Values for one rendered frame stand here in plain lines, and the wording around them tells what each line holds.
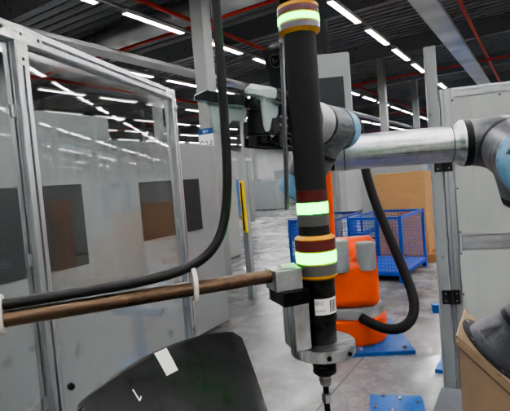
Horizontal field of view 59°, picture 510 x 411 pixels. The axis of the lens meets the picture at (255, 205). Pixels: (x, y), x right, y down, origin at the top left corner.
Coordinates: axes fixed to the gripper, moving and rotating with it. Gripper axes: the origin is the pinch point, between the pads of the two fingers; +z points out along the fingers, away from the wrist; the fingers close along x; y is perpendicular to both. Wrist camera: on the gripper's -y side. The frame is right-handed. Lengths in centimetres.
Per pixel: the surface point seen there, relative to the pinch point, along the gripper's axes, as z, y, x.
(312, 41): 5.4, -2.3, -17.4
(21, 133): -2, 3, 66
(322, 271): 5.3, 21.1, -19.5
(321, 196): 4.9, 13.4, -18.8
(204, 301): -300, 150, 305
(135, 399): 15.1, 37.0, -1.7
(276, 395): -228, 179, 154
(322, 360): 6.4, 29.8, -20.4
